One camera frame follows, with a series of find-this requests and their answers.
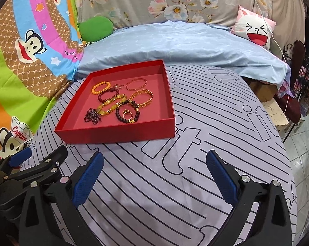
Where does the thin rose gold bangle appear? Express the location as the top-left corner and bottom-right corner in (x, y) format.
(125, 78), (147, 91)

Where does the red jewelry tray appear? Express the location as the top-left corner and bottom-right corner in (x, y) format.
(54, 60), (175, 144)

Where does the light blue pillow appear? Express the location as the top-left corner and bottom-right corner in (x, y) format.
(75, 20), (291, 88)

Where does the green plush toy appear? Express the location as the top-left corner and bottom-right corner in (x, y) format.
(78, 16), (113, 42)

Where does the yellow square stone bracelet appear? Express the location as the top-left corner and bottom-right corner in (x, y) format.
(96, 95), (128, 116)

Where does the grey striped bed cover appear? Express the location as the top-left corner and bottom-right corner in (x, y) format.
(22, 64), (297, 245)

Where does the dark red bead bracelet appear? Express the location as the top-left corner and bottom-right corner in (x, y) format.
(96, 87), (120, 103)

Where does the black gold bead bracelet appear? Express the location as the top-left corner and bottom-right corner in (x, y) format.
(115, 99), (141, 124)

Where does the yellow bead bracelet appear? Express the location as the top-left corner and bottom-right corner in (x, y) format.
(91, 81), (112, 95)

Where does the floral grey bedsheet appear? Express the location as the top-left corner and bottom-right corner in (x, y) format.
(75, 0), (307, 56)

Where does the cartoon monkey blanket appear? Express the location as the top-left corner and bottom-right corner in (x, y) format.
(0, 0), (83, 159)

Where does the gold ring black stone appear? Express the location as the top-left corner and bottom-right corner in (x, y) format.
(123, 109), (133, 120)

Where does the dark red chair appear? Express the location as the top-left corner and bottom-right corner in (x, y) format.
(274, 40), (308, 143)

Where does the cardboard box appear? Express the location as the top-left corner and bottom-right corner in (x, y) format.
(246, 79), (289, 131)

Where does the orange gold bead bracelet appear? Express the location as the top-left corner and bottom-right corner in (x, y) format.
(129, 89), (154, 108)

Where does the white cat face cushion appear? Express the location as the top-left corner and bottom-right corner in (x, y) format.
(231, 6), (276, 51)

